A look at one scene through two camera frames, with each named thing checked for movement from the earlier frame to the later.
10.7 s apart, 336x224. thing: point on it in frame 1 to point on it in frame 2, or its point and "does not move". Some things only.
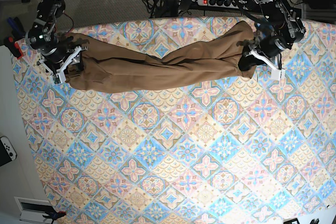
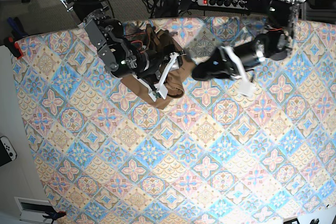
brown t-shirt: [105, 65] to [173, 85]
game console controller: [7, 151] does not move
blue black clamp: [18, 32] does not move
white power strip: [222, 2] does not move
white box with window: [32, 210] does not move
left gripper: [55, 58] to [153, 77]
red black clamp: [13, 46] does not move
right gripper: [269, 51] to [246, 54]
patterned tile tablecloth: [254, 149] does not move
